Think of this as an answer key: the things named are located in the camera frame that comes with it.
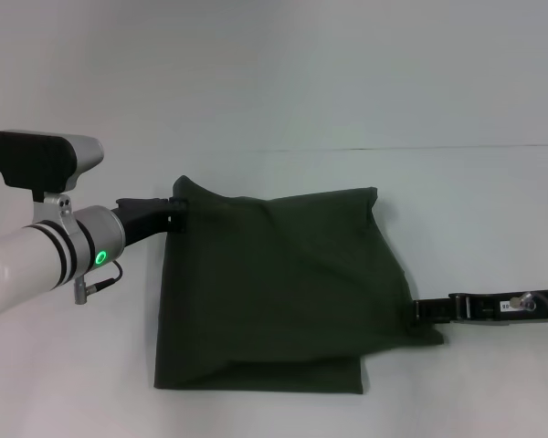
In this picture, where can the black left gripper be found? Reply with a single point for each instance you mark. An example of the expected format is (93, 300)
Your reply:
(144, 219)

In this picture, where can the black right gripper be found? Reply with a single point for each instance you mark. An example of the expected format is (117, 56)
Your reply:
(502, 308)

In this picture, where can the dark green shirt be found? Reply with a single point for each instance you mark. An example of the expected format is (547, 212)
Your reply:
(278, 283)

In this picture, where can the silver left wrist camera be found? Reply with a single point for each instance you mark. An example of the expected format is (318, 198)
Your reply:
(41, 159)

